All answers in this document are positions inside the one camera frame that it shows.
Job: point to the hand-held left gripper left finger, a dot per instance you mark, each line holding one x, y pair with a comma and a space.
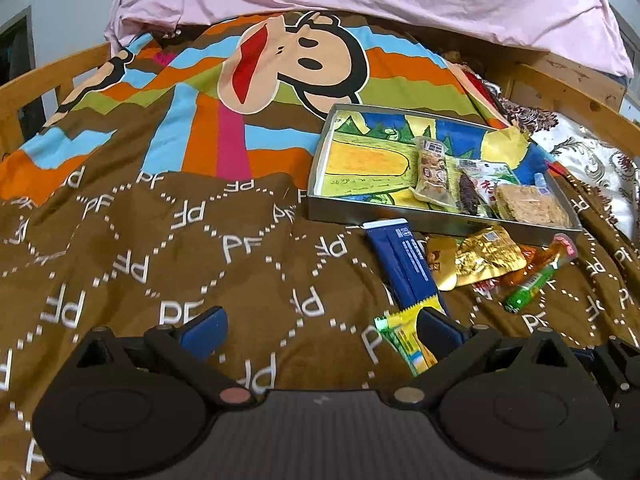
205, 330

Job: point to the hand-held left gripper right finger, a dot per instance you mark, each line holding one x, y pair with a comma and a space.
442, 332

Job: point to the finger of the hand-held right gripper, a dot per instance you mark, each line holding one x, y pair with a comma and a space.
617, 365

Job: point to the yellow green snack packet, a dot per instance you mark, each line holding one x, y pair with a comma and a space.
407, 342

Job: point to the smooth gold snack packet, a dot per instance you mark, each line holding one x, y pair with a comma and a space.
442, 267

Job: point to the blue snack packet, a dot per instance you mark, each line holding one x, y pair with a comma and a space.
407, 265

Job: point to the crinkled gold snack packet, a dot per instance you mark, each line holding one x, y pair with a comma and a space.
487, 260

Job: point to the green sausage stick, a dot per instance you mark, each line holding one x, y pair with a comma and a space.
525, 292

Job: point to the orange chicken feet packet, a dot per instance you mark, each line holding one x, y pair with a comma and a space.
537, 260

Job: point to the clear packet with dark snack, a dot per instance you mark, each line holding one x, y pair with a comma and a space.
467, 190

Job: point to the clear rice cracker packet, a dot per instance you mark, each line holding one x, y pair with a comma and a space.
530, 205

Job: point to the clear nut bar packet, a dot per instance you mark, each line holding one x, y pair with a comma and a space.
432, 172

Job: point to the metal box with cartoon lining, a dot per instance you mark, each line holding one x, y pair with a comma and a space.
360, 160

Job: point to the brown monkey printed blanket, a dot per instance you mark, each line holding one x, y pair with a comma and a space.
150, 240

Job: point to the white floral quilt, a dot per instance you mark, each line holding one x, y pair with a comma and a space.
600, 160

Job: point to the red patterned cloth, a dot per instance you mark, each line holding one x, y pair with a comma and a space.
480, 85

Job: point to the dark window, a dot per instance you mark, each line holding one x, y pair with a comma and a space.
17, 60

